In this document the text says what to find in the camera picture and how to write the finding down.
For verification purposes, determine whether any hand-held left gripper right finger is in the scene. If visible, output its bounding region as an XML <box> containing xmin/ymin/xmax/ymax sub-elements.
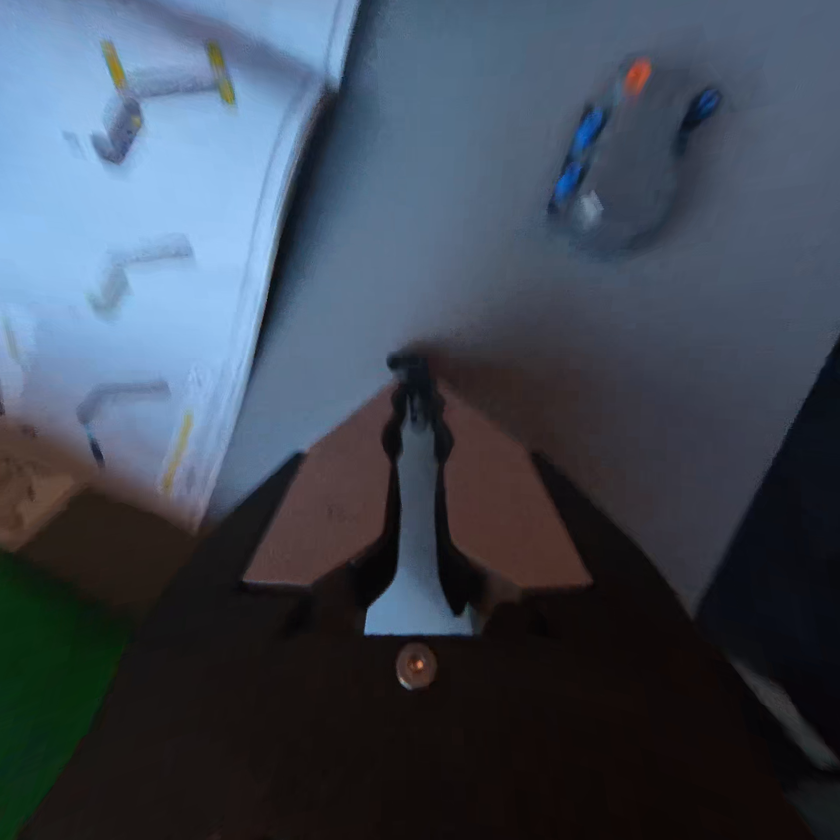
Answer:
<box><xmin>420</xmin><ymin>384</ymin><xmax>595</xmax><ymax>618</ymax></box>

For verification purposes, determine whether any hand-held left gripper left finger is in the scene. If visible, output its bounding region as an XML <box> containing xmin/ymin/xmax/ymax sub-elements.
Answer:
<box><xmin>241</xmin><ymin>384</ymin><xmax>411</xmax><ymax>611</ymax></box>

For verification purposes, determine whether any small black lego piece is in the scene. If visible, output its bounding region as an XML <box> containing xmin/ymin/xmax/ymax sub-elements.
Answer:
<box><xmin>386</xmin><ymin>350</ymin><xmax>435</xmax><ymax>403</ymax></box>

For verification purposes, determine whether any green plastic bin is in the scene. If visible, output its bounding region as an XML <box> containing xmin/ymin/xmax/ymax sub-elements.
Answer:
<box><xmin>0</xmin><ymin>550</ymin><xmax>135</xmax><ymax>840</ymax></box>

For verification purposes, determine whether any dark lego set box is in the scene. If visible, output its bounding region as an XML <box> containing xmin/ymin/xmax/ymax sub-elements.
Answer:
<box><xmin>694</xmin><ymin>341</ymin><xmax>840</xmax><ymax>772</ymax></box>

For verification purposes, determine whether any lego sticker sheet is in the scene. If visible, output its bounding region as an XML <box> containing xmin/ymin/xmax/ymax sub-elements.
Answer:
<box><xmin>0</xmin><ymin>427</ymin><xmax>89</xmax><ymax>547</ymax></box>

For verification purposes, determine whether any lego instruction booklet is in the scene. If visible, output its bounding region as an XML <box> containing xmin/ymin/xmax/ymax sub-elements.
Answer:
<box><xmin>0</xmin><ymin>0</ymin><xmax>363</xmax><ymax>529</ymax></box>

